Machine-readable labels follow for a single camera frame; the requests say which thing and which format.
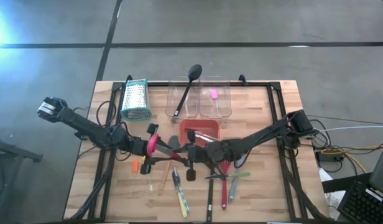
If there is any black metal stand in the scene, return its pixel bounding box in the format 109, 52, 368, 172
0, 135, 43, 224

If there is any yellow cable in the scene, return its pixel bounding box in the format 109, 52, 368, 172
320, 144, 383, 175

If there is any clear plastic bin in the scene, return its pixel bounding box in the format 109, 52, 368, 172
165, 79, 201, 119
199, 79, 233, 119

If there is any grey spatula wooden handle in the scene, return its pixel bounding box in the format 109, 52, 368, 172
158, 135, 181, 196

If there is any black table frame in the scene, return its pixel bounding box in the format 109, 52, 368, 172
63, 74, 331, 223

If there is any black laptop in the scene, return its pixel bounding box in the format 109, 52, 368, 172
337, 135, 383, 224

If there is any pink mini spatula clear handle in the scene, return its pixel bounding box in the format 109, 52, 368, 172
210, 89, 222, 114

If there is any orange plastic bin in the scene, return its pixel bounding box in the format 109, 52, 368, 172
178, 119, 221, 149

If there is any teal box grater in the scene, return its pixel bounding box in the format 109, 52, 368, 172
120, 78, 153, 122

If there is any cream handle knife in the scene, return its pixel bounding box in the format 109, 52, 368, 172
172, 167, 188, 218

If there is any white cable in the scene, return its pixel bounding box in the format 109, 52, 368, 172
312, 125, 383, 134

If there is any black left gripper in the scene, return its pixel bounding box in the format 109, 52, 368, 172
129, 123, 188, 175

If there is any white paper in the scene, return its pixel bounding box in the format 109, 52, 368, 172
318, 167, 346, 220

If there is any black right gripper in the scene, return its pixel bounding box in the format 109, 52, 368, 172
172, 130, 217, 182

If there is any black solid spoon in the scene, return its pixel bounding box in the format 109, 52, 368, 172
172, 64, 203, 123

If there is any black power box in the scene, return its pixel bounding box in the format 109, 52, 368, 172
315, 151, 344, 163

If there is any teal patterned handle knife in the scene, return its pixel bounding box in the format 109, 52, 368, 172
174, 167, 191, 215

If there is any red slotted spoon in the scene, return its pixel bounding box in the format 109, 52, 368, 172
220, 160, 232, 211

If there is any orange mini spatula clear handle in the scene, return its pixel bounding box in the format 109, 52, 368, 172
131, 159, 140, 195

